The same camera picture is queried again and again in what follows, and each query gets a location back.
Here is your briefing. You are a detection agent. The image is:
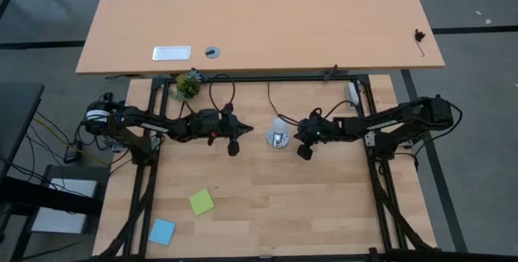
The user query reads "dark right arm cable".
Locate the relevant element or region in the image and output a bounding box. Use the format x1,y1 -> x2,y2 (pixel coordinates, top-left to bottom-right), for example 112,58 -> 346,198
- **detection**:
266,76 -> 303,128

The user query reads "black aluminium table frame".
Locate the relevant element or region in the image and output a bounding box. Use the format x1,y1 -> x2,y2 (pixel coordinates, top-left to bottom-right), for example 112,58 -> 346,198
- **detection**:
92,74 -> 442,262

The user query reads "green potted plant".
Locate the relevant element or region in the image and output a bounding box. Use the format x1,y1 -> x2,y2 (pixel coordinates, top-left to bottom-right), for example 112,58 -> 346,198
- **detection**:
173,67 -> 204,104

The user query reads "black desk beam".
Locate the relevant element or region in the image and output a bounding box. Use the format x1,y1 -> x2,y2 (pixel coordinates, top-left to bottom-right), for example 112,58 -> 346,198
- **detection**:
0,175 -> 103,217

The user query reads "silver rectangular desk plate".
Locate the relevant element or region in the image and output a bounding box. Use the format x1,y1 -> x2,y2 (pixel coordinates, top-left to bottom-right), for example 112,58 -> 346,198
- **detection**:
151,45 -> 192,61

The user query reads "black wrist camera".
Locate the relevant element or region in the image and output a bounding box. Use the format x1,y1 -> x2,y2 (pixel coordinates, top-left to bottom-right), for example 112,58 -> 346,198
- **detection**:
227,137 -> 241,158
296,143 -> 314,162

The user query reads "black power adapter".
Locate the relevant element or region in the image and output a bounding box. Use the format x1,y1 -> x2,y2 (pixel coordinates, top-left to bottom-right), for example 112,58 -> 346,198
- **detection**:
63,142 -> 85,164

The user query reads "blue sticky note pad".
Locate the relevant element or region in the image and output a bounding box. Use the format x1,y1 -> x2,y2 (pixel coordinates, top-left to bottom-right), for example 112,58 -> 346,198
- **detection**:
148,218 -> 177,247

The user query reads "green sticky note pad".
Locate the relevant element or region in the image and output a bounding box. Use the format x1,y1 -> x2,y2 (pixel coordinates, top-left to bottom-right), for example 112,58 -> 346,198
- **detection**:
188,188 -> 216,217

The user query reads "small black hex key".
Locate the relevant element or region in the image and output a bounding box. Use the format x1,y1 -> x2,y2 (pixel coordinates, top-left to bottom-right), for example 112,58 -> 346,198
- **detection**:
413,28 -> 426,57

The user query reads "yellow cable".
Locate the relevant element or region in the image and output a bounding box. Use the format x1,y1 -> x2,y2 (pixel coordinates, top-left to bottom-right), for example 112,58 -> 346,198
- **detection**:
32,116 -> 108,167

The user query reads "dark left arm cable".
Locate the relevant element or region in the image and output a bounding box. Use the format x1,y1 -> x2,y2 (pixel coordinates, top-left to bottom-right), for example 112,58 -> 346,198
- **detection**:
208,74 -> 237,114

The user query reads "black side desk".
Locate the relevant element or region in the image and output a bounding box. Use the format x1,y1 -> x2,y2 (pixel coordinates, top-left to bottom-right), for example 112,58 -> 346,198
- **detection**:
0,82 -> 45,182

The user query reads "dark arm cable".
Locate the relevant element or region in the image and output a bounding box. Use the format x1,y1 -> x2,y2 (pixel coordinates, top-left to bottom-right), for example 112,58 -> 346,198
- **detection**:
208,74 -> 237,114
266,76 -> 303,128

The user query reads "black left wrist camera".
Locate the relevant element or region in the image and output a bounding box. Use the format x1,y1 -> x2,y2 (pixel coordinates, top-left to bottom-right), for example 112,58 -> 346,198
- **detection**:
227,137 -> 241,158

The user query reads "white grey cabinet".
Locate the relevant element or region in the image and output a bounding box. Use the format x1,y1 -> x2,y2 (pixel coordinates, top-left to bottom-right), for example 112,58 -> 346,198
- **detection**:
31,163 -> 111,235

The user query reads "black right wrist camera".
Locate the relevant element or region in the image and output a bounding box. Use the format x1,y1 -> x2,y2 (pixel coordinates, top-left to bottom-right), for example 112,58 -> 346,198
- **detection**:
296,143 -> 314,162

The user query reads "light wooden desk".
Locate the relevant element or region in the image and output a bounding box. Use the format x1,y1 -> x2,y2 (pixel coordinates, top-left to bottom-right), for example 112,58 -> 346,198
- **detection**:
75,0 -> 446,75

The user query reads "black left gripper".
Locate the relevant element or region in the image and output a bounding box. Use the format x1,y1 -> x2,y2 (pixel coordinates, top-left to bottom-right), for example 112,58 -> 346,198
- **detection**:
219,102 -> 255,139

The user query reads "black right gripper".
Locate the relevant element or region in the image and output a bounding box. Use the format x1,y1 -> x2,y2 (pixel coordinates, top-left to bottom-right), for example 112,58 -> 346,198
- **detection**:
293,107 -> 338,145

